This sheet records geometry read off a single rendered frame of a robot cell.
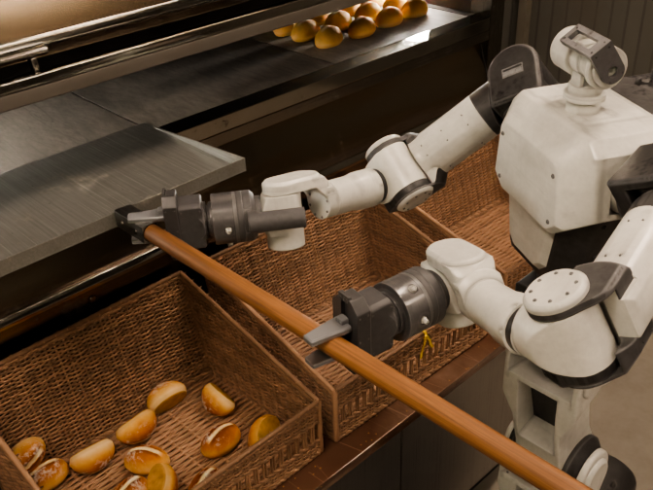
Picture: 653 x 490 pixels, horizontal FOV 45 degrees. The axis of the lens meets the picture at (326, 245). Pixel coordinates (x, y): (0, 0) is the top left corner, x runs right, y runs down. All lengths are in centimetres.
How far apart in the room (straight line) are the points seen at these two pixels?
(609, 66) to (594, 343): 43
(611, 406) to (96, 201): 192
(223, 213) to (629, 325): 67
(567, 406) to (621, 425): 129
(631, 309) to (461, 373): 108
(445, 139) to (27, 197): 78
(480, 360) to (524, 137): 88
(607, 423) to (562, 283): 187
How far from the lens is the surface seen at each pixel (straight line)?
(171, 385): 190
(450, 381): 197
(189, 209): 133
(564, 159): 120
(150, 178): 158
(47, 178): 165
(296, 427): 168
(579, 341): 95
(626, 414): 285
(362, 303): 104
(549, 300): 93
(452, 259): 111
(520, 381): 157
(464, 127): 147
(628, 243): 102
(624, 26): 381
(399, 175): 146
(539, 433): 168
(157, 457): 177
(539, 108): 130
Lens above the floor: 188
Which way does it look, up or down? 32 degrees down
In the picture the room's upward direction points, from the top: 2 degrees counter-clockwise
